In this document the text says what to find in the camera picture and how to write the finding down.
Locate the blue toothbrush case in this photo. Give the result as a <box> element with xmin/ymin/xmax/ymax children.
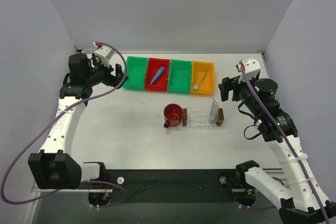
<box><xmin>150</xmin><ymin>67</ymin><xmax>165</xmax><ymax>84</ymax></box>

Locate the clear holder with wooden ends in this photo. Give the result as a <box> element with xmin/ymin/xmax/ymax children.
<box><xmin>182</xmin><ymin>106</ymin><xmax>225</xmax><ymax>128</ymax></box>

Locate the red mug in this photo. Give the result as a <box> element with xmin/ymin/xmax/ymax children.
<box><xmin>163</xmin><ymin>103</ymin><xmax>183</xmax><ymax>129</ymax></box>

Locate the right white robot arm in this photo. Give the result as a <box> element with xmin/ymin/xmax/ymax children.
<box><xmin>218</xmin><ymin>76</ymin><xmax>335</xmax><ymax>223</ymax></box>

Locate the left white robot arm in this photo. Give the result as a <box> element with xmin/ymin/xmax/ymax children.
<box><xmin>28</xmin><ymin>49</ymin><xmax>127</xmax><ymax>189</ymax></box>

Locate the white toothbrush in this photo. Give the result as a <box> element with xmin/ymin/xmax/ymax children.
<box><xmin>193</xmin><ymin>72</ymin><xmax>206</xmax><ymax>90</ymax></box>

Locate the clear textured oval tray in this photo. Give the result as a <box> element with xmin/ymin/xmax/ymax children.
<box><xmin>173</xmin><ymin>108</ymin><xmax>221</xmax><ymax>132</ymax></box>

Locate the left green bin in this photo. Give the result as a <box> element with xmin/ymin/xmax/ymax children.
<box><xmin>123</xmin><ymin>56</ymin><xmax>149</xmax><ymax>90</ymax></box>

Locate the green bin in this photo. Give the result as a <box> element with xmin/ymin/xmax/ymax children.
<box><xmin>167</xmin><ymin>59</ymin><xmax>192</xmax><ymax>94</ymax></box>
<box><xmin>123</xmin><ymin>56</ymin><xmax>149</xmax><ymax>90</ymax></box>

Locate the yellow bin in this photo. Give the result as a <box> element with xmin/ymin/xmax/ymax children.
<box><xmin>190</xmin><ymin>61</ymin><xmax>215</xmax><ymax>96</ymax></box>

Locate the red bin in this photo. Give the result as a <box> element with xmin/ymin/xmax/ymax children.
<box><xmin>144</xmin><ymin>58</ymin><xmax>170</xmax><ymax>92</ymax></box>

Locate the right green bin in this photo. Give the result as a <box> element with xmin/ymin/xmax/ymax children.
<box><xmin>167</xmin><ymin>59</ymin><xmax>192</xmax><ymax>94</ymax></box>

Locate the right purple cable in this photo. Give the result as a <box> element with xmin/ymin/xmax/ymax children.
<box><xmin>236</xmin><ymin>65</ymin><xmax>331</xmax><ymax>224</ymax></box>

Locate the purple cable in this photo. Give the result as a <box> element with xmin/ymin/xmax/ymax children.
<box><xmin>1</xmin><ymin>41</ymin><xmax>130</xmax><ymax>208</ymax></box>
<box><xmin>236</xmin><ymin>65</ymin><xmax>331</xmax><ymax>224</ymax></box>

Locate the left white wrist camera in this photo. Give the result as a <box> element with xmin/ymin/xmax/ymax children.
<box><xmin>94</xmin><ymin>45</ymin><xmax>115</xmax><ymax>67</ymax></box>

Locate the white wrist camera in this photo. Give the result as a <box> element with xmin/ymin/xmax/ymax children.
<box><xmin>236</xmin><ymin>57</ymin><xmax>261</xmax><ymax>80</ymax></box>
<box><xmin>94</xmin><ymin>45</ymin><xmax>115</xmax><ymax>67</ymax></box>

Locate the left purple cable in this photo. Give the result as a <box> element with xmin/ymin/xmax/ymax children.
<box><xmin>1</xmin><ymin>41</ymin><xmax>130</xmax><ymax>208</ymax></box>

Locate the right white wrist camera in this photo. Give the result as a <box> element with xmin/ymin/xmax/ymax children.
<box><xmin>236</xmin><ymin>57</ymin><xmax>261</xmax><ymax>80</ymax></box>

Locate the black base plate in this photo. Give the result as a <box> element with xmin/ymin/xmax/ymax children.
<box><xmin>76</xmin><ymin>168</ymin><xmax>263</xmax><ymax>204</ymax></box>

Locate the aluminium frame rail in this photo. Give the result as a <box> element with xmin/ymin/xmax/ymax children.
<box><xmin>31</xmin><ymin>187</ymin><xmax>113</xmax><ymax>193</ymax></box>

